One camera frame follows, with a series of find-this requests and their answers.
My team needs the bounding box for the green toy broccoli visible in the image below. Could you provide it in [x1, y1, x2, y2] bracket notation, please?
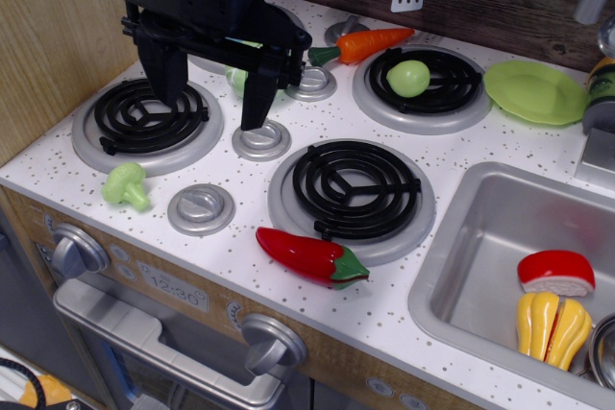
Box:
[102, 162, 150, 211]

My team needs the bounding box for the orange toy carrot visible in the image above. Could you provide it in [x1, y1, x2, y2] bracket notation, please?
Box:
[307, 28, 415, 66]

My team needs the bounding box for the black front left burner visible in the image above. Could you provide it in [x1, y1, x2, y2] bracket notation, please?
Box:
[72, 78, 224, 177]

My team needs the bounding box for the silver oven knob right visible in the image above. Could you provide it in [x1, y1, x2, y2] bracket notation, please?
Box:
[241, 313, 308, 375]

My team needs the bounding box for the silver pot in sink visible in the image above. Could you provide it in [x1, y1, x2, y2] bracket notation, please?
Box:
[588, 313, 614, 390]

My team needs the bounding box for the light green plate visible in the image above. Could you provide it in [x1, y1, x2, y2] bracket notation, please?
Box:
[483, 60, 588, 127]

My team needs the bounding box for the red toy chili pepper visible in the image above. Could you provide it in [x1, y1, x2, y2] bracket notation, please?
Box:
[256, 228, 370, 290]

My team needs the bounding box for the black back right burner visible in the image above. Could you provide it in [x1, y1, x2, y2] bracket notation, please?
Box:
[352, 45, 491, 135]

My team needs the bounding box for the orange object bottom left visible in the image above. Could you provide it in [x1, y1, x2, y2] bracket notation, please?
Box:
[18, 374, 73, 409]

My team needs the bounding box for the silver stovetop knob middle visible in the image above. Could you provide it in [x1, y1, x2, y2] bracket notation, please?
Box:
[232, 119, 292, 162]

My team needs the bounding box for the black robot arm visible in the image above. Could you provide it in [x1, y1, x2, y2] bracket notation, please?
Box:
[122, 0, 312, 131]

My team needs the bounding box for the green toy pear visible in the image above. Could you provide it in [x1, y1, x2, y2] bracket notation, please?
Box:
[386, 60, 431, 98]

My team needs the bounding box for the silver sink basin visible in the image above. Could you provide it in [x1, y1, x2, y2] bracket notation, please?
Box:
[408, 162, 614, 409]

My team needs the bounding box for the silver faucet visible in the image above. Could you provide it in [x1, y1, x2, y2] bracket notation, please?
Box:
[574, 0, 614, 59]

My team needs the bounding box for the black front right burner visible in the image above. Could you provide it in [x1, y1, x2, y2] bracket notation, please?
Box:
[267, 139, 436, 267]

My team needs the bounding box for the silver oven door handle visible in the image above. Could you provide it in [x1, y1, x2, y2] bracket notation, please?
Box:
[54, 279, 285, 409]

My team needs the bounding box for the red toy cheese wedge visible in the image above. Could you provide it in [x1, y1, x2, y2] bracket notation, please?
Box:
[517, 250, 596, 297]

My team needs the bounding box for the silver oven knob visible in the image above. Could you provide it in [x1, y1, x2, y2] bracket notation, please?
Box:
[241, 313, 308, 375]
[51, 223, 111, 279]

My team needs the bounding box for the silver stovetop knob front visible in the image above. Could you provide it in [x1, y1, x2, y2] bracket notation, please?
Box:
[167, 183, 235, 236]

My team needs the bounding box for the silver stovetop knob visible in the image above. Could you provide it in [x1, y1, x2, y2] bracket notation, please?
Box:
[284, 66, 337, 102]
[167, 183, 235, 236]
[232, 119, 292, 162]
[324, 15, 369, 46]

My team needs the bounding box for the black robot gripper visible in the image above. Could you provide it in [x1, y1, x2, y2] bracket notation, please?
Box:
[122, 0, 311, 131]

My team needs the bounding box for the black cable bottom left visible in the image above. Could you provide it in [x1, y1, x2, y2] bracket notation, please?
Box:
[0, 356, 49, 410]

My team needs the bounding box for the silver stovetop knob back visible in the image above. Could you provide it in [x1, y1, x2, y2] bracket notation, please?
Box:
[284, 66, 337, 102]

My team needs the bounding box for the yellow green can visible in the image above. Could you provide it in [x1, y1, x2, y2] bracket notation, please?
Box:
[582, 58, 614, 134]

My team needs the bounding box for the silver stovetop knob rear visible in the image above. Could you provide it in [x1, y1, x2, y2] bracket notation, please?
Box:
[324, 15, 369, 46]

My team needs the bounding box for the green toy cabbage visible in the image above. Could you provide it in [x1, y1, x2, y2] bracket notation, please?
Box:
[225, 66, 248, 98]

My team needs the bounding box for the silver oven knob left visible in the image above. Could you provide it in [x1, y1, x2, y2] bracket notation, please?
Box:
[51, 223, 111, 279]

